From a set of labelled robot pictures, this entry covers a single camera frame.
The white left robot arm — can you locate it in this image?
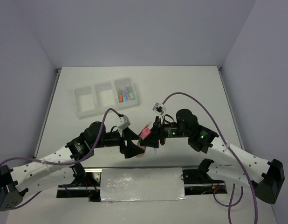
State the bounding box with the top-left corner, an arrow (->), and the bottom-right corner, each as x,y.
0,122 -> 144,211

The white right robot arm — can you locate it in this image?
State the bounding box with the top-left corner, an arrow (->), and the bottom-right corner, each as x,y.
139,109 -> 285,204

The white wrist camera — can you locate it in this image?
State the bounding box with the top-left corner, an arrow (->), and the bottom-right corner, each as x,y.
115,115 -> 130,131
152,103 -> 166,117

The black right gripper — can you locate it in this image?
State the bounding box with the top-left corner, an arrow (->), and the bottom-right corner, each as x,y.
140,115 -> 189,148

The pink-lidded small bottle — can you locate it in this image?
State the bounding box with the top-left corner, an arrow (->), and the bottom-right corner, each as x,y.
137,125 -> 151,158

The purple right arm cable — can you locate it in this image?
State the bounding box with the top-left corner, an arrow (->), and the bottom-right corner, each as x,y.
162,92 -> 259,224

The blue highlighter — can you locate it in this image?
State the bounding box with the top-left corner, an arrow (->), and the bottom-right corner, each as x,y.
122,88 -> 127,102

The silver foil cover panel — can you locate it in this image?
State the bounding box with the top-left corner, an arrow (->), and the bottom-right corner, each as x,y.
100,168 -> 186,202

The green highlighter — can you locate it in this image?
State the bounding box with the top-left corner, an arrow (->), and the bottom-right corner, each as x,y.
128,87 -> 135,100

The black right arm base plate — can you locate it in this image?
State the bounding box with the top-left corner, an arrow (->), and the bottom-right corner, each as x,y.
180,168 -> 225,187

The pink highlighter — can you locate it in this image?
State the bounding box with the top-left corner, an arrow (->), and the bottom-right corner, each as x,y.
125,86 -> 130,101

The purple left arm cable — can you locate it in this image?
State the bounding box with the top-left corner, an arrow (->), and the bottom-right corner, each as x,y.
0,108 -> 123,208

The white three-compartment tray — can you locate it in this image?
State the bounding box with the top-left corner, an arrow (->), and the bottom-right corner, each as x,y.
73,77 -> 139,119

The orange highlighter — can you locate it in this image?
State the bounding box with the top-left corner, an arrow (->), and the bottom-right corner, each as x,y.
118,88 -> 123,103

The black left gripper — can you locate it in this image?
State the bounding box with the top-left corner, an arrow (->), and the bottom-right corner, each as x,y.
92,126 -> 144,158

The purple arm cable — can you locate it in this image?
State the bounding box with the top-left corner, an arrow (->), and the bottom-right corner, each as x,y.
162,92 -> 259,224
0,108 -> 123,208

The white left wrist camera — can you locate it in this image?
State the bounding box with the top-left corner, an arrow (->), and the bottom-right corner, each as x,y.
115,115 -> 130,131

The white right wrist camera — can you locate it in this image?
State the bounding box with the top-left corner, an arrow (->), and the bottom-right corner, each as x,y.
152,103 -> 166,117

